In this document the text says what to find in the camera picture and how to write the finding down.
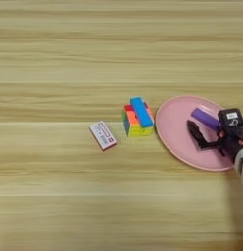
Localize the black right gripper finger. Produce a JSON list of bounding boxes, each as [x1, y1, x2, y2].
[[186, 119, 221, 152]]

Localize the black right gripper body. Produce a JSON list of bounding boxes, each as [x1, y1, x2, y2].
[[216, 125, 243, 165]]

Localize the purple rectangular block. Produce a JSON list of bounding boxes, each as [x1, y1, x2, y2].
[[190, 107, 222, 132]]

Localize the white eraser with red edge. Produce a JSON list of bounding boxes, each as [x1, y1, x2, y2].
[[88, 120, 118, 152]]

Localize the pink round plate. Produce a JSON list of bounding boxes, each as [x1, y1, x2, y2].
[[154, 94, 240, 172]]

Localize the blue rectangular block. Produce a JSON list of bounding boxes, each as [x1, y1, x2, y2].
[[129, 96, 155, 129]]

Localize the multicoloured puzzle cube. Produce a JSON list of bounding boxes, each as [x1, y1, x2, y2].
[[121, 101, 156, 138]]

